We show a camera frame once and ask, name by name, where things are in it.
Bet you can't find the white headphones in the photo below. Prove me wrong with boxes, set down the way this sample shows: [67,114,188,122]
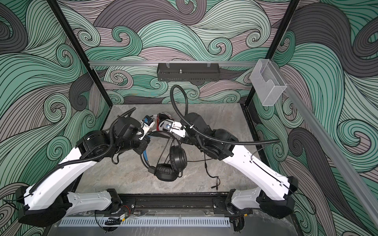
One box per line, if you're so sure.
[156,113,174,131]

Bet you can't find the black headphone cable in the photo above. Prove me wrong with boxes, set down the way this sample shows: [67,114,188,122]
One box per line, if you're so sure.
[159,137,221,190]

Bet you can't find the black blue headphones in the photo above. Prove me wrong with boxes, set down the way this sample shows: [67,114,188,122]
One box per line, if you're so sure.
[139,131,188,182]

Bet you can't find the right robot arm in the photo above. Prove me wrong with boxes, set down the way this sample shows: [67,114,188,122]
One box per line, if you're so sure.
[169,85,298,219]

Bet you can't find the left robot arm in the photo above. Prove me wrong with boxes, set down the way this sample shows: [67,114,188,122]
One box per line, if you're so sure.
[15,108,155,227]

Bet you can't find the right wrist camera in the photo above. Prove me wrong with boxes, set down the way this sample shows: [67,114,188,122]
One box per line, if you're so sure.
[158,119,186,138]

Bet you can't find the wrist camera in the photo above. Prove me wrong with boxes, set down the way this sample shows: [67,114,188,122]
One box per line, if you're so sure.
[158,119,186,138]
[139,115,155,140]

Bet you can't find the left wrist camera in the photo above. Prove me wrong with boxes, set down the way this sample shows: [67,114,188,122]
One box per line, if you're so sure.
[139,115,155,140]

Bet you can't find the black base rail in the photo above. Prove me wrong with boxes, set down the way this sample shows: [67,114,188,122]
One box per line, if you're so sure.
[56,193,260,214]

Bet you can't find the clear plastic wall bin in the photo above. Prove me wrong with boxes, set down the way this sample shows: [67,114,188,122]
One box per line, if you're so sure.
[250,59,287,107]

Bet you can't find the white slotted cable duct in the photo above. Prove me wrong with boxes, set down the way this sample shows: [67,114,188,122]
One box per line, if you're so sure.
[58,216,231,228]

